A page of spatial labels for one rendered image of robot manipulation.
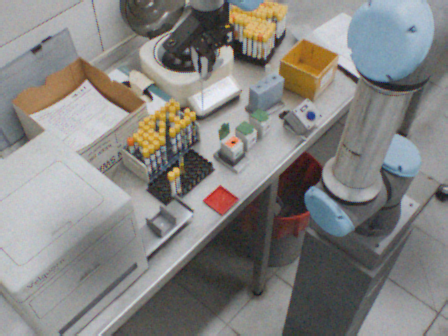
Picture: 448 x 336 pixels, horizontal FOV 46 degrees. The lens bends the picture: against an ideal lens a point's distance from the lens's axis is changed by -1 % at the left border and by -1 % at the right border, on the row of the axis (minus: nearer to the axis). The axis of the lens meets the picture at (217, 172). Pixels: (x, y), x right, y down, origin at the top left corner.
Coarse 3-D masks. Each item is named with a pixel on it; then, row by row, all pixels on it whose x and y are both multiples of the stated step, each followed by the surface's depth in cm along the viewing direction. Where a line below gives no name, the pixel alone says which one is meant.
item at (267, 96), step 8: (264, 80) 152; (272, 80) 152; (280, 80) 152; (256, 88) 150; (264, 88) 150; (272, 88) 152; (280, 88) 155; (256, 96) 150; (264, 96) 152; (272, 96) 155; (280, 96) 158; (248, 104) 156; (256, 104) 153; (264, 104) 154; (272, 104) 157; (280, 104) 159; (272, 112) 157
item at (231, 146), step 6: (228, 138) 142; (234, 138) 142; (222, 144) 141; (228, 144) 140; (234, 144) 140; (240, 144) 141; (222, 150) 143; (228, 150) 141; (234, 150) 140; (240, 150) 142; (228, 156) 143; (234, 156) 142
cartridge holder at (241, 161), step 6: (216, 156) 146; (222, 156) 144; (240, 156) 144; (246, 156) 146; (222, 162) 146; (228, 162) 144; (234, 162) 143; (240, 162) 145; (246, 162) 145; (234, 168) 143; (240, 168) 144
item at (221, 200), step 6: (222, 186) 141; (216, 192) 140; (222, 192) 140; (228, 192) 140; (210, 198) 139; (216, 198) 139; (222, 198) 139; (228, 198) 139; (234, 198) 139; (210, 204) 137; (216, 204) 138; (222, 204) 138; (228, 204) 138; (234, 204) 138; (216, 210) 136; (222, 210) 137; (228, 210) 137
